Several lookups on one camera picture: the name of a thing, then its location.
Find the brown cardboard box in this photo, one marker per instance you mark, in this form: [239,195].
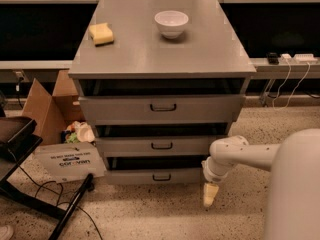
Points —
[65,162]

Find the black power adapter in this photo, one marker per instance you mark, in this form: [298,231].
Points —
[272,58]

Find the grey middle drawer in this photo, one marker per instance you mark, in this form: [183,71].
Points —
[154,146]

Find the white crumpled items in box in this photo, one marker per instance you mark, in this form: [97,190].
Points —
[77,132]

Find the yellow sponge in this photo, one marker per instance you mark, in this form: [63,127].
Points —
[101,34]

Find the white ceramic bowl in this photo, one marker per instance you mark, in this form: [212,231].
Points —
[171,24]

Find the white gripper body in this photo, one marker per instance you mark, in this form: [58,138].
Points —
[209,175]

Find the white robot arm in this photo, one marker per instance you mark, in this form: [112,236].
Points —
[293,206]

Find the grey top drawer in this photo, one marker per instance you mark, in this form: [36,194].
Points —
[161,109]

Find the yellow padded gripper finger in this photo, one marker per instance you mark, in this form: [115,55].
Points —
[209,193]

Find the grey drawer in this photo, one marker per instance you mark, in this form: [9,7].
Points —
[154,170]
[161,109]
[154,146]

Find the grey drawer cabinet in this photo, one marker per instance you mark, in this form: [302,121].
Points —
[206,59]

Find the grey bottom drawer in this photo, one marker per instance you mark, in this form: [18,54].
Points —
[154,170]

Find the white power strip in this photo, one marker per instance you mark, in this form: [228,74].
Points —
[299,58]

